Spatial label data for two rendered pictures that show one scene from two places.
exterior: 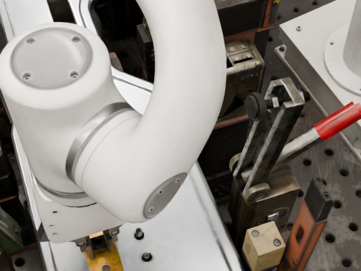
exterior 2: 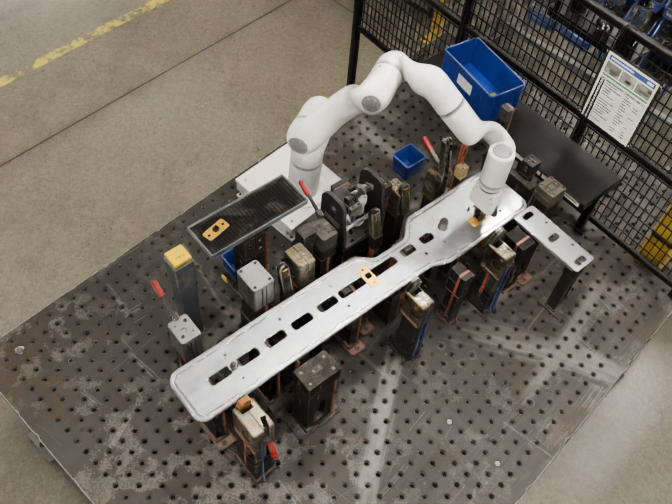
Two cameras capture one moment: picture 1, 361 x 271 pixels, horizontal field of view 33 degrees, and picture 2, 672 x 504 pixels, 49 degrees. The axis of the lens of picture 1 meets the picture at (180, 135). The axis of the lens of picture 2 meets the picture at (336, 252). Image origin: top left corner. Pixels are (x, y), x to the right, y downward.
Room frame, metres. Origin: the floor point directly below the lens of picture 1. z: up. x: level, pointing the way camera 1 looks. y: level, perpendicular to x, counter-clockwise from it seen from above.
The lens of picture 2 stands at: (1.39, 1.39, 3.00)
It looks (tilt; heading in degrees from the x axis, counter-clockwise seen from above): 55 degrees down; 246
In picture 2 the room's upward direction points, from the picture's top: 6 degrees clockwise
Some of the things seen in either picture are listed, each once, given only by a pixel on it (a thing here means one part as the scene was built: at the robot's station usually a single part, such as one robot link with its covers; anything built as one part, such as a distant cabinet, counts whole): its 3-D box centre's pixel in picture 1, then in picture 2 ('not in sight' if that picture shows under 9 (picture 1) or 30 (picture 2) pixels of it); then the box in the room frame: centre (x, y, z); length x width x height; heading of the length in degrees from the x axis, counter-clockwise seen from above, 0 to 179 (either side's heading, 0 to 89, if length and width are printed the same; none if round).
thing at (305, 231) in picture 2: not in sight; (303, 264); (0.91, 0.04, 0.90); 0.05 x 0.05 x 0.40; 21
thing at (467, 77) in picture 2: not in sight; (480, 79); (0.04, -0.47, 1.10); 0.30 x 0.17 x 0.13; 102
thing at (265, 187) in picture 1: (257, 192); not in sight; (0.34, -0.09, 1.06); 0.03 x 0.01 x 0.03; 111
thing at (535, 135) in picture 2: not in sight; (511, 122); (-0.02, -0.29, 1.02); 0.90 x 0.22 x 0.03; 111
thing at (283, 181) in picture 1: (252, 236); (430, 202); (0.37, -0.11, 0.88); 0.07 x 0.06 x 0.35; 111
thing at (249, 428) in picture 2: not in sight; (255, 440); (1.23, 0.59, 0.88); 0.15 x 0.11 x 0.36; 111
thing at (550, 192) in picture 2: not in sight; (537, 217); (0.01, 0.07, 0.88); 0.08 x 0.08 x 0.36; 21
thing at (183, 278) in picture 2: not in sight; (186, 297); (1.32, 0.07, 0.92); 0.08 x 0.08 x 0.44; 21
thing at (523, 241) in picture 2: not in sight; (509, 260); (0.18, 0.20, 0.84); 0.11 x 0.10 x 0.28; 111
